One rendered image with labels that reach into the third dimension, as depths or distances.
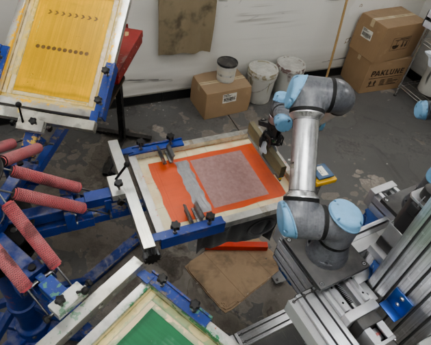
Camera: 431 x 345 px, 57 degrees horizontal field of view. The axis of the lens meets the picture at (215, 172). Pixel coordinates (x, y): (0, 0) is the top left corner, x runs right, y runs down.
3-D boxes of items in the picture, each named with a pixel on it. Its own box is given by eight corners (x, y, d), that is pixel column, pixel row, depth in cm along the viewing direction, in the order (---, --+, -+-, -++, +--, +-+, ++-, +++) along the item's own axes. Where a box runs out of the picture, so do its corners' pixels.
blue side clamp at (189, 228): (219, 223, 184) (221, 213, 179) (224, 231, 181) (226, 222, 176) (157, 240, 174) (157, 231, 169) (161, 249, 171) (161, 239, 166)
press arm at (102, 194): (122, 191, 185) (121, 183, 182) (125, 200, 181) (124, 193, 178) (84, 199, 179) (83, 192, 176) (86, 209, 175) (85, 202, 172)
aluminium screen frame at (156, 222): (258, 131, 234) (259, 126, 231) (311, 203, 197) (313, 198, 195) (126, 157, 207) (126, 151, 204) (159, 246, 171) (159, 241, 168)
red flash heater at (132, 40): (82, 31, 285) (79, 15, 277) (144, 42, 285) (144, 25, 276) (45, 75, 242) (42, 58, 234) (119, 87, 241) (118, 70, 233)
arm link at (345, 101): (371, 77, 128) (321, 111, 177) (338, 72, 128) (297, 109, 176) (369, 111, 127) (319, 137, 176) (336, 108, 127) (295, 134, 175)
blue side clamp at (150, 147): (180, 146, 219) (181, 137, 214) (183, 152, 216) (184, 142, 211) (126, 157, 209) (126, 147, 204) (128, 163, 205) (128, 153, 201)
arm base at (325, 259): (356, 261, 139) (366, 244, 132) (322, 276, 133) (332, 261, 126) (328, 228, 148) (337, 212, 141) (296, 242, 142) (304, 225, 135)
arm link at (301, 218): (328, 242, 122) (338, 72, 127) (280, 238, 121) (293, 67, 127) (316, 239, 134) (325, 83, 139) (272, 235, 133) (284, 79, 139)
